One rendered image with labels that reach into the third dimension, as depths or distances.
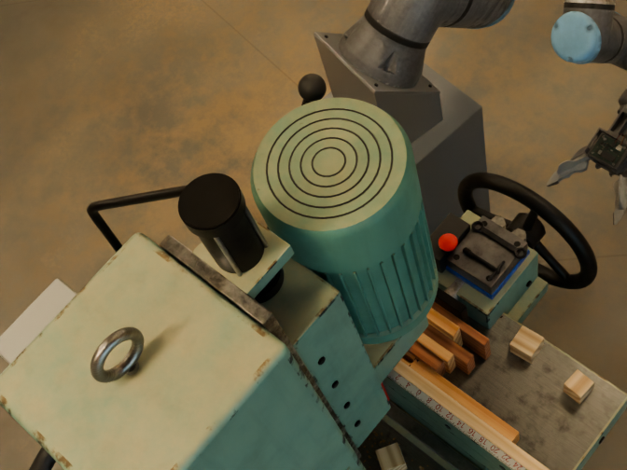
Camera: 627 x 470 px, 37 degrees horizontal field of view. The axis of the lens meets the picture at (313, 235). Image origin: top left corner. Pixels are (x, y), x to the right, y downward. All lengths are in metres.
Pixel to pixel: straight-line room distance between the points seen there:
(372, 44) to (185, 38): 1.38
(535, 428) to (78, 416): 0.77
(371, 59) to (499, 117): 0.94
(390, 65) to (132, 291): 1.11
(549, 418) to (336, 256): 0.60
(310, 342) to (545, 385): 0.57
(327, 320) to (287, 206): 0.14
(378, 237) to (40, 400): 0.37
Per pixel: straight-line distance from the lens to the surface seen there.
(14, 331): 1.04
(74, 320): 0.96
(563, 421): 1.47
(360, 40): 1.95
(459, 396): 1.44
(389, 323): 1.16
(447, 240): 1.45
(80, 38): 3.40
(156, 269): 0.95
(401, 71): 1.95
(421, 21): 1.92
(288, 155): 0.99
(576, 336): 2.48
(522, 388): 1.49
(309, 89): 1.14
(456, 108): 2.16
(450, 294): 1.48
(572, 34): 1.77
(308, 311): 0.99
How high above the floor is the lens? 2.31
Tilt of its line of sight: 60 degrees down
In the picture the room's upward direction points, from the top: 24 degrees counter-clockwise
